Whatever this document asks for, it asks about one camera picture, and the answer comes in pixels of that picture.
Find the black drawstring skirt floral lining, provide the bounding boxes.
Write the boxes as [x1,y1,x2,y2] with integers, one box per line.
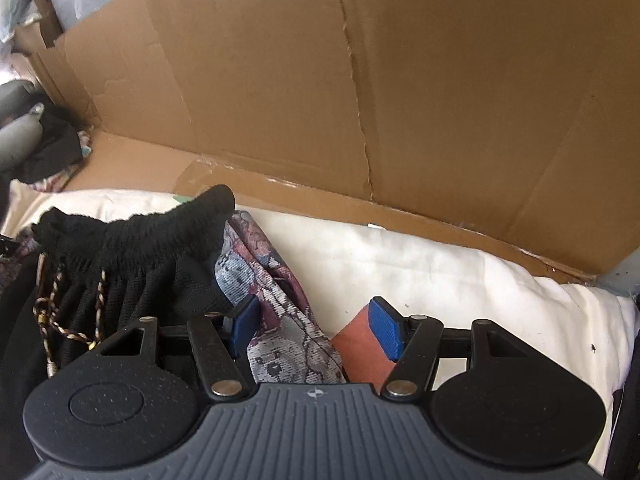
[0,184,348,480]

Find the cream bear print bed sheet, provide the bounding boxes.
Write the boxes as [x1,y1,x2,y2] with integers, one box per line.
[0,180,640,480]

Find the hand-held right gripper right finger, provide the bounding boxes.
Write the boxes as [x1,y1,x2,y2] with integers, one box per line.
[369,297,533,401]

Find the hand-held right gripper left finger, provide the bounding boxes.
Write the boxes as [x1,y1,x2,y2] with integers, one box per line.
[97,295,260,400]

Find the floral patterned cloth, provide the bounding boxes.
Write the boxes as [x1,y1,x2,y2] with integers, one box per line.
[30,130,93,193]

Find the brown cardboard box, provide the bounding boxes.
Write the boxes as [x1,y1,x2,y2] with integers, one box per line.
[25,0,640,286]

